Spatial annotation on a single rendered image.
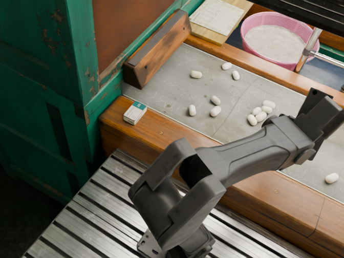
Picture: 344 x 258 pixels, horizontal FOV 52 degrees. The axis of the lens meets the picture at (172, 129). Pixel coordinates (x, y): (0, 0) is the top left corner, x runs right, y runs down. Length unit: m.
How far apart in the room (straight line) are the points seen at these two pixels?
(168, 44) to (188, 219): 0.68
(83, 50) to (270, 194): 0.53
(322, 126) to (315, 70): 0.71
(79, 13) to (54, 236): 0.50
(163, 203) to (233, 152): 0.12
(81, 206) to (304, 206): 0.53
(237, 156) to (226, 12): 0.86
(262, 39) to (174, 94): 0.42
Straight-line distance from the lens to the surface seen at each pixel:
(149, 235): 0.86
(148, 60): 0.96
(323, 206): 0.91
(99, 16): 0.79
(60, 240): 0.89
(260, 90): 1.10
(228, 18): 1.27
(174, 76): 1.08
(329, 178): 0.96
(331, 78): 1.35
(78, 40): 0.73
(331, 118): 0.65
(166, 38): 1.03
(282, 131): 0.59
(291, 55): 1.28
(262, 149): 0.53
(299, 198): 0.89
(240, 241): 0.90
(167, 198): 0.47
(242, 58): 1.15
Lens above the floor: 1.49
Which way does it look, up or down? 53 degrees down
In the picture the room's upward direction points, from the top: 9 degrees clockwise
